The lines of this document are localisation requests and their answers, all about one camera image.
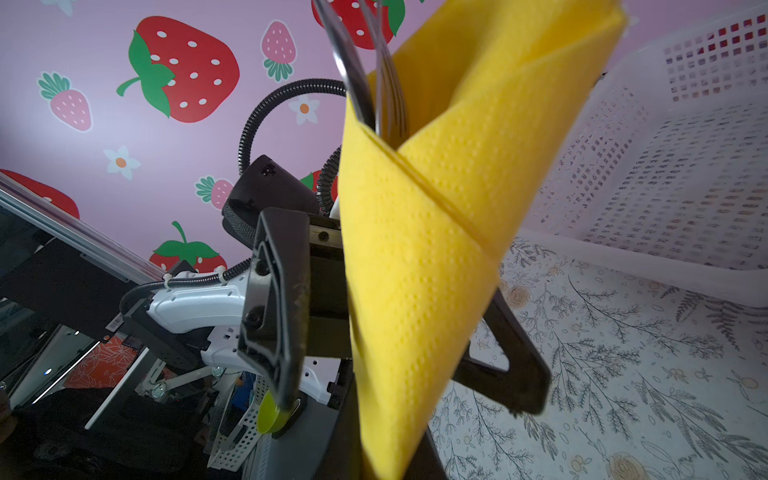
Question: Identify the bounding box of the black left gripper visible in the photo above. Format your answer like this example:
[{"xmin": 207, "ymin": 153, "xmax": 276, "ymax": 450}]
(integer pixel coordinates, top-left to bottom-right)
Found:
[{"xmin": 237, "ymin": 208, "xmax": 352, "ymax": 410}]

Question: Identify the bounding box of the white perforated plastic basket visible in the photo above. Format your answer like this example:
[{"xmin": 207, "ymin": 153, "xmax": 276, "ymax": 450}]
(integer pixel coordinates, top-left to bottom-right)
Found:
[{"xmin": 521, "ymin": 1, "xmax": 767, "ymax": 308}]

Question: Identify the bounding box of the yellow paper napkin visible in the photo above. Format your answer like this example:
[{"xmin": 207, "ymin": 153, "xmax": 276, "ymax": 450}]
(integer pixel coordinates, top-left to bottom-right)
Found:
[{"xmin": 338, "ymin": 1, "xmax": 626, "ymax": 479}]

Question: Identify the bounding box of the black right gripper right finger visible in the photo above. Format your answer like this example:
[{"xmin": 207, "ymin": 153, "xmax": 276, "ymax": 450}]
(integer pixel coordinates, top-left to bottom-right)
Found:
[{"xmin": 407, "ymin": 429, "xmax": 448, "ymax": 480}]

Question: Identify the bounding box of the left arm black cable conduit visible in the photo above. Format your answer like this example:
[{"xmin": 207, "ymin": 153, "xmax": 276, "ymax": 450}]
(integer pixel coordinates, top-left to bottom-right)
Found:
[{"xmin": 118, "ymin": 77, "xmax": 349, "ymax": 316}]

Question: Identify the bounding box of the silver fork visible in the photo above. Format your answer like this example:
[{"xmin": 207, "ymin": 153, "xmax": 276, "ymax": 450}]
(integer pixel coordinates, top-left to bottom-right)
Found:
[{"xmin": 361, "ymin": 3, "xmax": 409, "ymax": 150}]

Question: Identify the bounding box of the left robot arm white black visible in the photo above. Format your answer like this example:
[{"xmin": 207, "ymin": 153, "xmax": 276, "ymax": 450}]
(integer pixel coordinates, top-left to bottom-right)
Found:
[{"xmin": 120, "ymin": 156, "xmax": 353, "ymax": 409}]

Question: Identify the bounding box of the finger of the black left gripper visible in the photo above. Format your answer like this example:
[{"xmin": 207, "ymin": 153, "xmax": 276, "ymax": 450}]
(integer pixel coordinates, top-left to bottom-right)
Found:
[{"xmin": 452, "ymin": 291, "xmax": 552, "ymax": 415}]

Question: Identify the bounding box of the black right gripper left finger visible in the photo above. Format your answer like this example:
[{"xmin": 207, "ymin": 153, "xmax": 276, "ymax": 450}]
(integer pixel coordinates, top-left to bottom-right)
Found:
[{"xmin": 313, "ymin": 360, "xmax": 362, "ymax": 480}]

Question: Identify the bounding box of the silver spoon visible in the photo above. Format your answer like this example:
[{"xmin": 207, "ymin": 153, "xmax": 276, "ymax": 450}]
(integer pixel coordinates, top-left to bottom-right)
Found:
[{"xmin": 313, "ymin": 0, "xmax": 376, "ymax": 129}]

